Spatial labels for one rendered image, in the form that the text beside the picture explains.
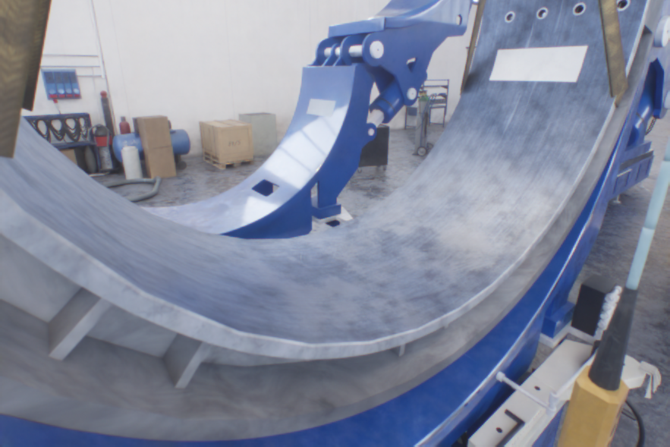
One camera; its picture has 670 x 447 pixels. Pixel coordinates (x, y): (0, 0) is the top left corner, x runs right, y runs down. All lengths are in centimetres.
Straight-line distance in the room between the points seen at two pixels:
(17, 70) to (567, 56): 181
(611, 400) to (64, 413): 86
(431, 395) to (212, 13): 960
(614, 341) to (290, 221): 246
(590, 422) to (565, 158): 103
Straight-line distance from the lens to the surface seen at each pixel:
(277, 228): 292
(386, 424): 136
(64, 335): 69
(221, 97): 1013
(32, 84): 114
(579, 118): 177
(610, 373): 87
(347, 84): 311
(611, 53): 173
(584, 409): 91
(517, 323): 171
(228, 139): 850
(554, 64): 192
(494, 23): 213
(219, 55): 1013
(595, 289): 209
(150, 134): 806
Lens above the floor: 204
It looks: 19 degrees down
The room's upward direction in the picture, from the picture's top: straight up
